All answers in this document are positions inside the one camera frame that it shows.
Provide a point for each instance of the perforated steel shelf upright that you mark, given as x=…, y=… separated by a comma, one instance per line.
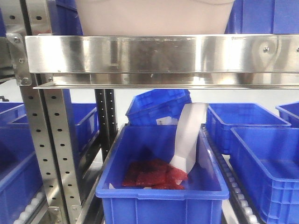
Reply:
x=32, y=30

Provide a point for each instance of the red mesh packets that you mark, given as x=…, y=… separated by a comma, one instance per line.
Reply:
x=155, y=174

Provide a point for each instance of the tilted blue bin behind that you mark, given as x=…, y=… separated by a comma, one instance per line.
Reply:
x=147, y=107

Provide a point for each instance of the blue bin upper left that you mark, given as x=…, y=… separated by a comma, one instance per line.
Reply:
x=64, y=17

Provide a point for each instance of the blue bin with red packets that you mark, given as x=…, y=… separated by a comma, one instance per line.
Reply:
x=199, y=202

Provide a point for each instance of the blue bin left rear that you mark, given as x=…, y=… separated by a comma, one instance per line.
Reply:
x=85, y=120

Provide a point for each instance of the white plastic storage bin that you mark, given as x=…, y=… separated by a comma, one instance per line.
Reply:
x=153, y=17

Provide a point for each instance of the blue bin far right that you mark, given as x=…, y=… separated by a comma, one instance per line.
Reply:
x=290, y=113

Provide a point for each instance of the blue bin upper right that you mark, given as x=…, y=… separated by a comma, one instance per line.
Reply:
x=264, y=17

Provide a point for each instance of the blue bin right front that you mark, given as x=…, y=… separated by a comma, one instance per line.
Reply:
x=266, y=161

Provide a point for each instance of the steel shelf front rail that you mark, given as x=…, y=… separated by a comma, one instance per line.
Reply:
x=192, y=62

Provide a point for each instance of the black perforated rear upright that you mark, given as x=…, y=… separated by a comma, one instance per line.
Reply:
x=107, y=119

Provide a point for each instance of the blue bin right rear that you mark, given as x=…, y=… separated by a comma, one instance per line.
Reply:
x=221, y=117

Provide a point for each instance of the blue bin left front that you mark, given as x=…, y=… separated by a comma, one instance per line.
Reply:
x=20, y=177

